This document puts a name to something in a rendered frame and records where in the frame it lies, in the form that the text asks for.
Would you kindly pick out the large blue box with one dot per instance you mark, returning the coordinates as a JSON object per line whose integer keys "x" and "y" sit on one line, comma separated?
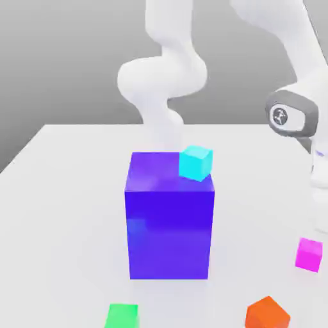
{"x": 169, "y": 230}

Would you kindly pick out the small cyan cube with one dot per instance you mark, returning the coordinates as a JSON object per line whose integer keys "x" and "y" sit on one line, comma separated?
{"x": 194, "y": 164}

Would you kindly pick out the small orange cube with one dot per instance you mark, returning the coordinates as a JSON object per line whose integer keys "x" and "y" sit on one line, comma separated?
{"x": 266, "y": 314}

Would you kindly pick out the small magenta cube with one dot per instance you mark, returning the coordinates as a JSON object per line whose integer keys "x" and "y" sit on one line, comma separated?
{"x": 307, "y": 255}

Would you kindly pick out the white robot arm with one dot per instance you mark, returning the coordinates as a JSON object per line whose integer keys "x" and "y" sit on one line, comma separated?
{"x": 164, "y": 77}

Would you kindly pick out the small green cube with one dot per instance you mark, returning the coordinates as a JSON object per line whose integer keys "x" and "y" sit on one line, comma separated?
{"x": 122, "y": 316}

